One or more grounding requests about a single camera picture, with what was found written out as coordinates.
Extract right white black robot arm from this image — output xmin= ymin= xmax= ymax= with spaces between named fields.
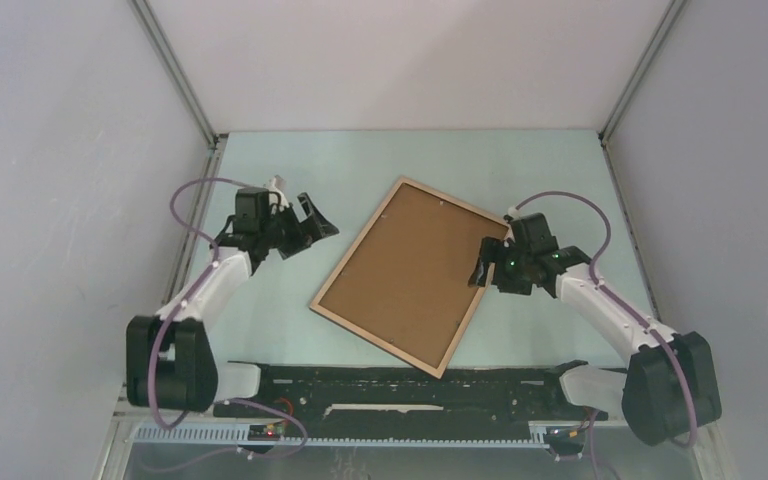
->
xmin=468 ymin=213 xmax=722 ymax=446

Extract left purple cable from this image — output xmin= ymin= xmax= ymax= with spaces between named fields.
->
xmin=147 ymin=177 xmax=309 ymax=475

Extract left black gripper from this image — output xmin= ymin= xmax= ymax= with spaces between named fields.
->
xmin=260 ymin=194 xmax=338 ymax=261

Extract aluminium frame rails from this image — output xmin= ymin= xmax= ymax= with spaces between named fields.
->
xmin=112 ymin=377 xmax=717 ymax=429

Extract corner aluminium post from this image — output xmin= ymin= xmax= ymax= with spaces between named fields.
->
xmin=128 ymin=0 xmax=219 ymax=149
xmin=599 ymin=0 xmax=690 ymax=147

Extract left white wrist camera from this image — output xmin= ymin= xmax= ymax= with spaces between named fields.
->
xmin=264 ymin=175 xmax=291 ymax=212

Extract purple cable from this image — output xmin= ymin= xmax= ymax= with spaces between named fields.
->
xmin=513 ymin=191 xmax=700 ymax=478
xmin=147 ymin=177 xmax=309 ymax=475

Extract white cable duct strip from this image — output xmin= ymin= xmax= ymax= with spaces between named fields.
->
xmin=132 ymin=424 xmax=549 ymax=449

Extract brown cardboard backing board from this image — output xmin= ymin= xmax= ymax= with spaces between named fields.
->
xmin=316 ymin=182 xmax=506 ymax=370

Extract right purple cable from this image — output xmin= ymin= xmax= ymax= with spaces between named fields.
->
xmin=513 ymin=191 xmax=700 ymax=478

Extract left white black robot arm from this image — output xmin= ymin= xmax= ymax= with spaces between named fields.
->
xmin=125 ymin=185 xmax=339 ymax=412

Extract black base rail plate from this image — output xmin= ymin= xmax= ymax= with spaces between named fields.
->
xmin=214 ymin=362 xmax=609 ymax=445

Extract left corner aluminium post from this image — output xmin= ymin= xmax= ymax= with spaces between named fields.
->
xmin=128 ymin=0 xmax=219 ymax=149

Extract right corner aluminium post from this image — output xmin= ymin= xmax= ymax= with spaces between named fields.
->
xmin=599 ymin=0 xmax=690 ymax=147

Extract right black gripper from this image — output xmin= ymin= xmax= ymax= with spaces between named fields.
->
xmin=468 ymin=236 xmax=534 ymax=296

